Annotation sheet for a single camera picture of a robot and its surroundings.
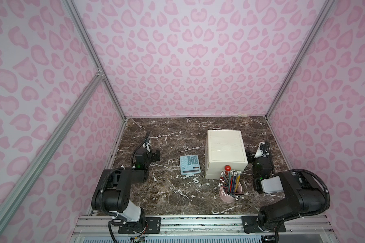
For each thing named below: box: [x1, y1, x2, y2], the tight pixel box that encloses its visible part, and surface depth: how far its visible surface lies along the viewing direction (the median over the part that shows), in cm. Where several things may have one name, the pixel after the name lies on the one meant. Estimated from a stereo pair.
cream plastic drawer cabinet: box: [205, 129, 249, 180], surface depth 77 cm
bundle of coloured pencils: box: [217, 169, 249, 201], surface depth 77 cm
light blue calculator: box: [179, 154, 202, 175], surface depth 94 cm
